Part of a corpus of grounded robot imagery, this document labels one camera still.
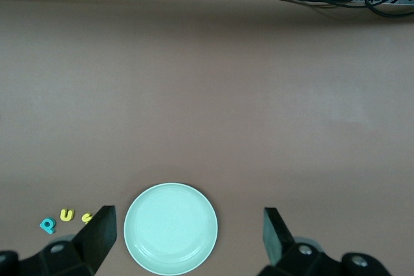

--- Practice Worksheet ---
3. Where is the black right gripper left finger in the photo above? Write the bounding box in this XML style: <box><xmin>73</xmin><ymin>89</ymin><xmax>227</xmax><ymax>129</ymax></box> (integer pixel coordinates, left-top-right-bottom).
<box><xmin>19</xmin><ymin>205</ymin><xmax>117</xmax><ymax>276</ymax></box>

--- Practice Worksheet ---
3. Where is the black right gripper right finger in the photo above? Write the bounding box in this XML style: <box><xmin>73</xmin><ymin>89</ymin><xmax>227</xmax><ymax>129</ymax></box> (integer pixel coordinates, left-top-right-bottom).
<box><xmin>258</xmin><ymin>207</ymin><xmax>344</xmax><ymax>276</ymax></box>

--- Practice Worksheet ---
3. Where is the pale green plate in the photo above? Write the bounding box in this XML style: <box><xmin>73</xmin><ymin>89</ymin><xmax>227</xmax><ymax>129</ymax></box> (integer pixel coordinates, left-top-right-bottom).
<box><xmin>124</xmin><ymin>182</ymin><xmax>219</xmax><ymax>276</ymax></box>

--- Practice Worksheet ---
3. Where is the teal letter p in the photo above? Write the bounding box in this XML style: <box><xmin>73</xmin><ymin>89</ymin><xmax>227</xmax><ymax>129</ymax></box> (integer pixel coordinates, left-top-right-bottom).
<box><xmin>39</xmin><ymin>217</ymin><xmax>56</xmax><ymax>234</ymax></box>

